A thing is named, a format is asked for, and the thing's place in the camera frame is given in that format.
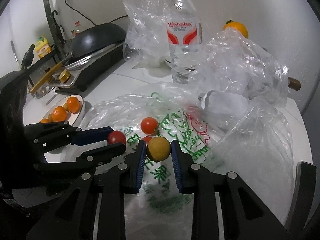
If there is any cherry tomato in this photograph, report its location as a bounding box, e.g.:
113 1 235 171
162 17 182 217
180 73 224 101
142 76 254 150
140 117 158 135
107 131 126 145
141 136 152 145

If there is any green longan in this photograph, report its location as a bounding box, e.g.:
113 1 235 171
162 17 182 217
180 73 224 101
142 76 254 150
63 103 68 111

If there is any small orange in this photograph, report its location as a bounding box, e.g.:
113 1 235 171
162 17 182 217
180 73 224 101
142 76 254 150
66 96 81 114

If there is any yellow longan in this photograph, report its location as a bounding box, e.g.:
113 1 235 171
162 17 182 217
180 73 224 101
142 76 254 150
147 137 171 162

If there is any white plate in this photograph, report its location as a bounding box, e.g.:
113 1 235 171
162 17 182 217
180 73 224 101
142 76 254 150
41 95 85 126

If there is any brass stove knob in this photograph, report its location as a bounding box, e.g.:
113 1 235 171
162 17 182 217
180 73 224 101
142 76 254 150
59 69 71 83

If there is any yellow oil bottle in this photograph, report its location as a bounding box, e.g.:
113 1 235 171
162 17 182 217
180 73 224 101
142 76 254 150
35 35 52 59

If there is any printed plastic bag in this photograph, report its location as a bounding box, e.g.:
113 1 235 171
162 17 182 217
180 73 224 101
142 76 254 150
80 30 295 239

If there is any small red cap bottle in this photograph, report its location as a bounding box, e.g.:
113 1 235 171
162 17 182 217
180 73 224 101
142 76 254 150
73 21 84 37

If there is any black wok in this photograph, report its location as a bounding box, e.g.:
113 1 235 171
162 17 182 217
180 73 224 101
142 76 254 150
69 23 126 59

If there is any white bowl under bag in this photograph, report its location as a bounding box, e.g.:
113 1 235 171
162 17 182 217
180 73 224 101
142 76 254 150
164 59 175 68

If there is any clear plastic bag on bowl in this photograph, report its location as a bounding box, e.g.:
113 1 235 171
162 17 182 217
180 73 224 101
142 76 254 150
123 0 169 68

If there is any clear water bottle red label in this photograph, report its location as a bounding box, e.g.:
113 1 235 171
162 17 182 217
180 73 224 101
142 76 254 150
166 0 202 84

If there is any orange behind bottle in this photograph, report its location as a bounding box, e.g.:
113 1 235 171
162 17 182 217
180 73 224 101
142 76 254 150
223 20 249 39

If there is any yellow handled utensil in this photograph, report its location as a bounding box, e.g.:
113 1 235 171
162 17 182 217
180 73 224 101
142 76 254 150
29 50 74 94

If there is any brown wooden handle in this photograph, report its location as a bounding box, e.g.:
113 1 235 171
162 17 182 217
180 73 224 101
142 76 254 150
288 77 301 91

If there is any black power cable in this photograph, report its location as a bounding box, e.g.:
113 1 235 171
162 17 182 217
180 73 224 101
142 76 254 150
63 0 129 27

